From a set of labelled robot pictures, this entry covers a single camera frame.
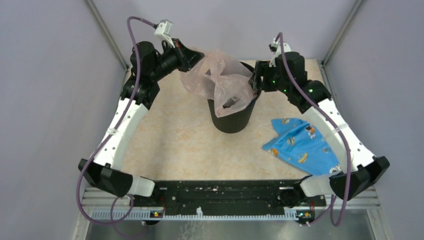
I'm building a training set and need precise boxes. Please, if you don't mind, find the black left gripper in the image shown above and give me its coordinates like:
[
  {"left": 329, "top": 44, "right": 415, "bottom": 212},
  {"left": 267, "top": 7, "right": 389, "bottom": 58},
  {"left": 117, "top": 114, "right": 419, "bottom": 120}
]
[{"left": 150, "top": 38, "right": 205, "bottom": 82}]

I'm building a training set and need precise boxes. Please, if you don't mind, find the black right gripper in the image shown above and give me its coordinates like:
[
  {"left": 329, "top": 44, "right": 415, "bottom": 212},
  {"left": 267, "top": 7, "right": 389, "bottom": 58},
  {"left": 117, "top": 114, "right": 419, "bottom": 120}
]
[{"left": 248, "top": 60, "right": 291, "bottom": 96}]

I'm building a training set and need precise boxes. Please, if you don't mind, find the translucent pink trash bag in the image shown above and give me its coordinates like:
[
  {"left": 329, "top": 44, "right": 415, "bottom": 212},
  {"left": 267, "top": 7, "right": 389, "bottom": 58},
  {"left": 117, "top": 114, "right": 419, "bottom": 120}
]
[{"left": 180, "top": 50, "right": 258, "bottom": 118}]

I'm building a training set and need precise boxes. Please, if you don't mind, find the black plastic trash bin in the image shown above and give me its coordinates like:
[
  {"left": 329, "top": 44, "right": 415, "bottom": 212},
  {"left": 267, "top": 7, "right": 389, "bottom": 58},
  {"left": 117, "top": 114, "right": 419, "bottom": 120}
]
[{"left": 207, "top": 80, "right": 262, "bottom": 134}]

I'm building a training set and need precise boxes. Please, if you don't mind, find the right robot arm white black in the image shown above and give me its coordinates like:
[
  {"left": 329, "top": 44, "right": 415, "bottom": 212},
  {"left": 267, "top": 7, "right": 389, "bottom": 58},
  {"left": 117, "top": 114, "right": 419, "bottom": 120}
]
[{"left": 253, "top": 51, "right": 390, "bottom": 206}]

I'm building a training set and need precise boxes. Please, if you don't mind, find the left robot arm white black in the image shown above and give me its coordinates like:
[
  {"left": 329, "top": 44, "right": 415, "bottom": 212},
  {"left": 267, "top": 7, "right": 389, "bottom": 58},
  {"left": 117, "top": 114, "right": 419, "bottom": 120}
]
[{"left": 78, "top": 38, "right": 205, "bottom": 207}]

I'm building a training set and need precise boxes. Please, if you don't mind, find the blue cartoon printed bag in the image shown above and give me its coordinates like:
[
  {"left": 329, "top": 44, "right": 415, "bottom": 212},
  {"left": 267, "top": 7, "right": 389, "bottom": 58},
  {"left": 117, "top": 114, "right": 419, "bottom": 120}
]
[{"left": 262, "top": 118, "right": 341, "bottom": 176}]

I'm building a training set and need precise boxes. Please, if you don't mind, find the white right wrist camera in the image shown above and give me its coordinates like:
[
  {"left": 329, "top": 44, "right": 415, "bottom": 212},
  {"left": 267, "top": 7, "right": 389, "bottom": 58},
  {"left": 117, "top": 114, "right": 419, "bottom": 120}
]
[{"left": 268, "top": 38, "right": 292, "bottom": 68}]

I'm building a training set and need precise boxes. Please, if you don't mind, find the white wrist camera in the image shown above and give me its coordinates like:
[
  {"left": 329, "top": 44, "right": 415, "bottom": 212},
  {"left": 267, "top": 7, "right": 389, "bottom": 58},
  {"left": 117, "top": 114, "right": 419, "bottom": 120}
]
[
  {"left": 154, "top": 19, "right": 175, "bottom": 48},
  {"left": 268, "top": 38, "right": 292, "bottom": 68}
]

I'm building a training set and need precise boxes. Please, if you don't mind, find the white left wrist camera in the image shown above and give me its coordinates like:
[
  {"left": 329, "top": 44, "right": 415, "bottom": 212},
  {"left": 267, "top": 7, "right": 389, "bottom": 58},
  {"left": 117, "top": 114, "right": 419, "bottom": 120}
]
[{"left": 154, "top": 19, "right": 175, "bottom": 48}]

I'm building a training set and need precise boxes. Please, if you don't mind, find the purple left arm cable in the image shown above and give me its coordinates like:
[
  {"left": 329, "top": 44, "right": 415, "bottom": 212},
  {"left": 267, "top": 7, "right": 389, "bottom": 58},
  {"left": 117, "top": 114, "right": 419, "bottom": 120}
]
[{"left": 76, "top": 15, "right": 158, "bottom": 239}]

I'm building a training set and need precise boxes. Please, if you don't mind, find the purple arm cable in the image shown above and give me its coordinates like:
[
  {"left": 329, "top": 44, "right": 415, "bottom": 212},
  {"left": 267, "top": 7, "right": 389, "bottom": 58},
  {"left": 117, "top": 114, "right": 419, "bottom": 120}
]
[
  {"left": 76, "top": 15, "right": 158, "bottom": 239},
  {"left": 276, "top": 32, "right": 352, "bottom": 228}
]

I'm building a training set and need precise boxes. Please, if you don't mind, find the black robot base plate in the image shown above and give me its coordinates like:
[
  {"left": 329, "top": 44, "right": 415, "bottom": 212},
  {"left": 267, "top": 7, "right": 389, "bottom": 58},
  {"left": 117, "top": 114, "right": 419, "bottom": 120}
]
[{"left": 134, "top": 179, "right": 327, "bottom": 217}]

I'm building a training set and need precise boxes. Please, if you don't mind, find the white slotted cable duct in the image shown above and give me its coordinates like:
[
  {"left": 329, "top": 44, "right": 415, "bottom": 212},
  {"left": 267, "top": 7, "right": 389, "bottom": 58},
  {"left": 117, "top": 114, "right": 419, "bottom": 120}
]
[{"left": 91, "top": 207, "right": 299, "bottom": 221}]

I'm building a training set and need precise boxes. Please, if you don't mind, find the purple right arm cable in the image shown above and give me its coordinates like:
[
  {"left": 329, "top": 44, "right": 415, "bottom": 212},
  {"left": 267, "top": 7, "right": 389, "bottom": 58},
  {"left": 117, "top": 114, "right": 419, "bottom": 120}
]
[{"left": 276, "top": 32, "right": 352, "bottom": 228}]

